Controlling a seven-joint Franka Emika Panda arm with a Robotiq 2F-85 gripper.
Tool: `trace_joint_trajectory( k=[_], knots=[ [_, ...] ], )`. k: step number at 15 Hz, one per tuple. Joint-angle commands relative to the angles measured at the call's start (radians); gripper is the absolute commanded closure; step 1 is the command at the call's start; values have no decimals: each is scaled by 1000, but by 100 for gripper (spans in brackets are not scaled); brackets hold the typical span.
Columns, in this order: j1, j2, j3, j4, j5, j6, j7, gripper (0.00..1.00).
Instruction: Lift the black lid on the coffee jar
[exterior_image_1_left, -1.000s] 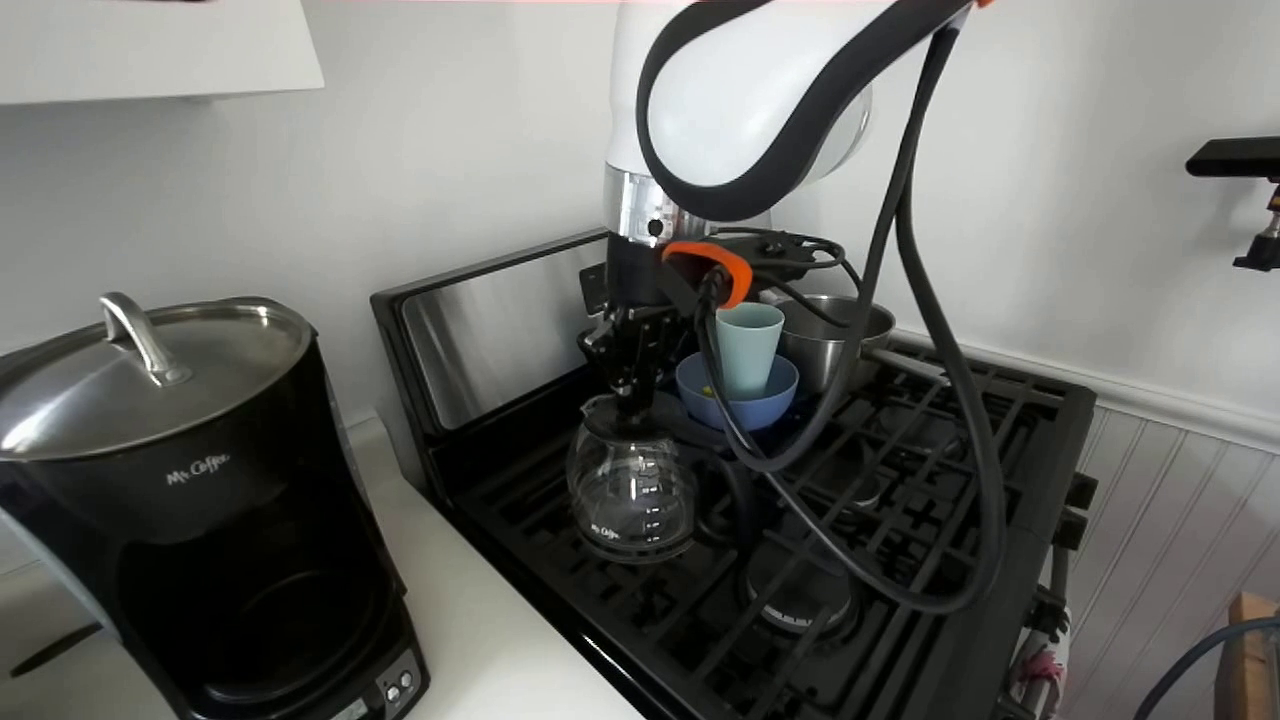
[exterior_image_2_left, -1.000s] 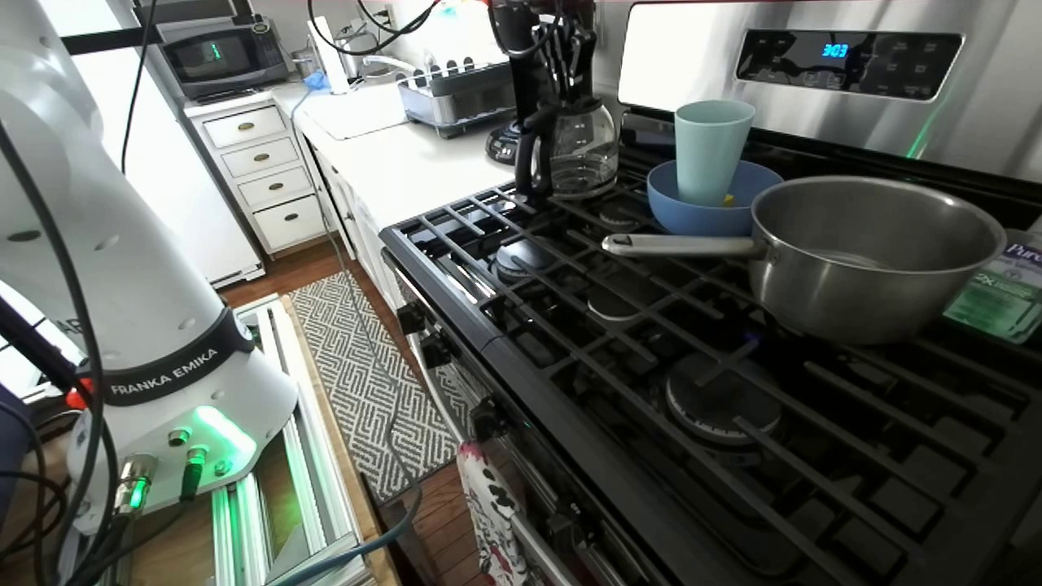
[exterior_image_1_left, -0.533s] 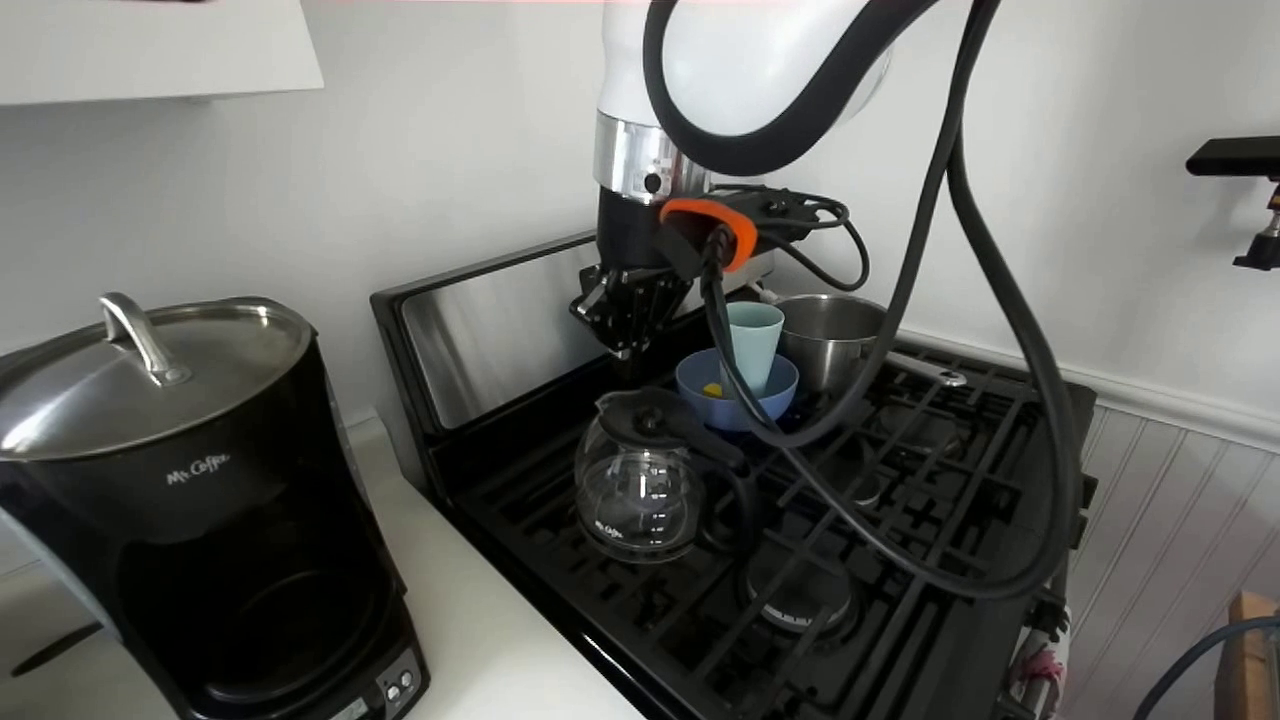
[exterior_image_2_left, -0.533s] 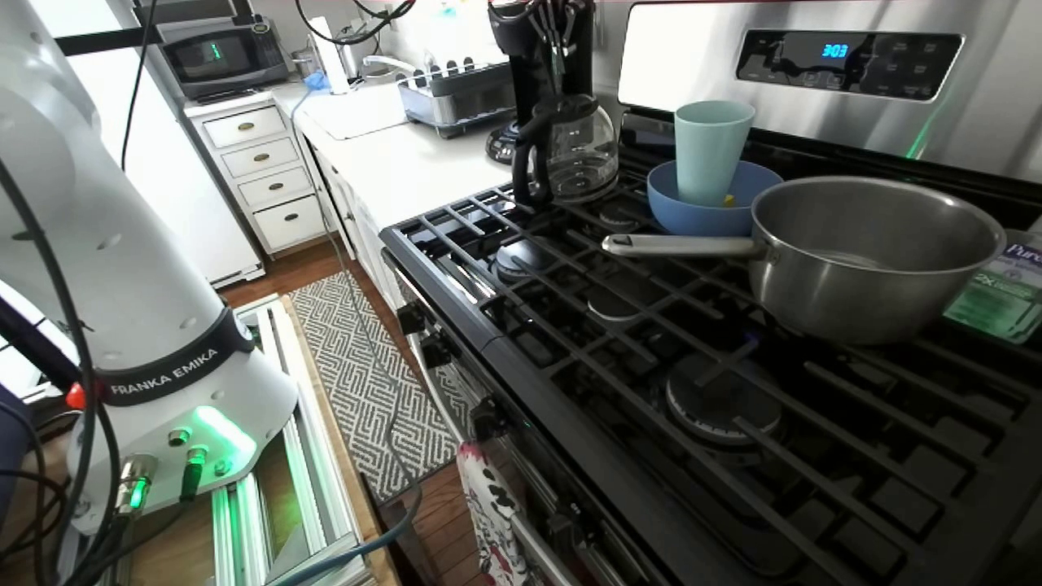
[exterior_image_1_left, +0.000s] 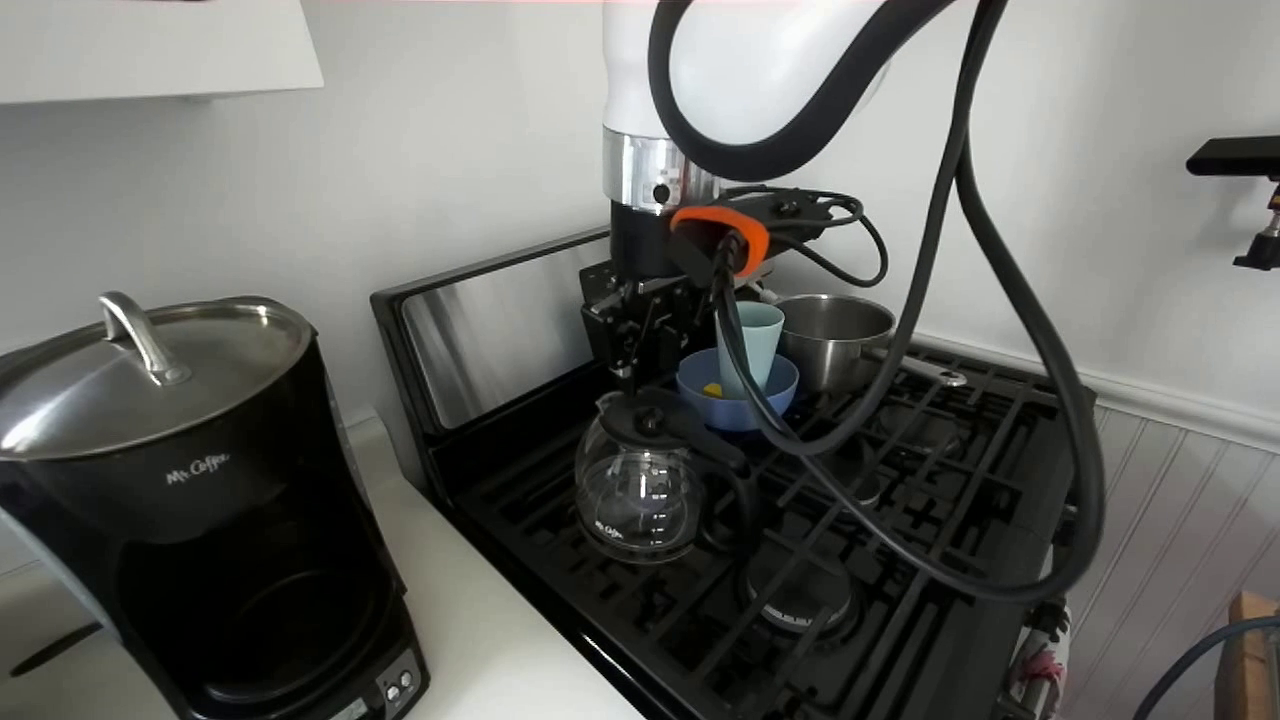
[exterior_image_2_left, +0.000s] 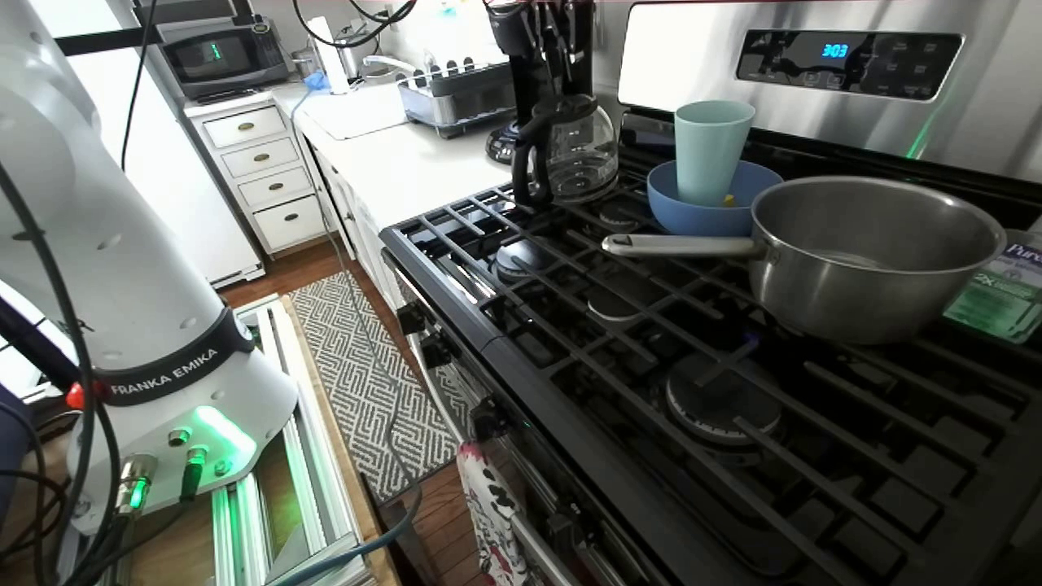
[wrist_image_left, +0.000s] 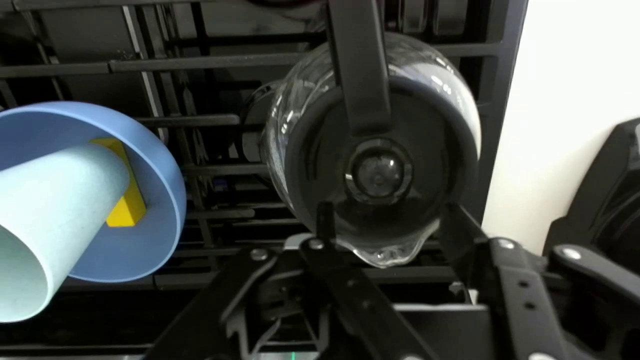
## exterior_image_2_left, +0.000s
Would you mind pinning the white drawer cabinet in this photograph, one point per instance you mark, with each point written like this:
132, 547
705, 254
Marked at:
261, 184

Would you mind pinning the grey patterned rug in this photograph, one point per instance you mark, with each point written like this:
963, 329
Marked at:
368, 392

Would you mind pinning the blue bowl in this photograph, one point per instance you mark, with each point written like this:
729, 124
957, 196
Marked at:
679, 212

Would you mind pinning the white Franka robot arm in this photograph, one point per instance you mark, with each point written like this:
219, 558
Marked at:
109, 272

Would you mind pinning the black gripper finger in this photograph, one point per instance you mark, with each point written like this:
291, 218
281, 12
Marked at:
578, 65
537, 65

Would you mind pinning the white bottle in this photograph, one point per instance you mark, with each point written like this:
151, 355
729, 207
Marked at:
328, 53

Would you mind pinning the red white dish towel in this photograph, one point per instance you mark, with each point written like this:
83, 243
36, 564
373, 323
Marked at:
489, 523

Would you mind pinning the black microwave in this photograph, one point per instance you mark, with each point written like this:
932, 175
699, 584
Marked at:
222, 60

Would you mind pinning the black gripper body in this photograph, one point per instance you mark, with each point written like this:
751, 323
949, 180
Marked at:
556, 18

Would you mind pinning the black gas stove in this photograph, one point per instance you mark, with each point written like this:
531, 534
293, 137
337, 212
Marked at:
761, 435

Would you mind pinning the steel saucepan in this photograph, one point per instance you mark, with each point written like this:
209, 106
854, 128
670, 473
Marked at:
867, 295

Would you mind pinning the glass coffee jar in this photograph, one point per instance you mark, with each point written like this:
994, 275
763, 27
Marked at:
582, 150

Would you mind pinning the teal plastic cup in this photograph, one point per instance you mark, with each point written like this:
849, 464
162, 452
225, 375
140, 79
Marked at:
712, 150

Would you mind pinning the silver toaster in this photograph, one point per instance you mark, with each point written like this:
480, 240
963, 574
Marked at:
457, 103

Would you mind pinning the green box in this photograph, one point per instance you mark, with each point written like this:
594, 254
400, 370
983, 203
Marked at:
997, 303

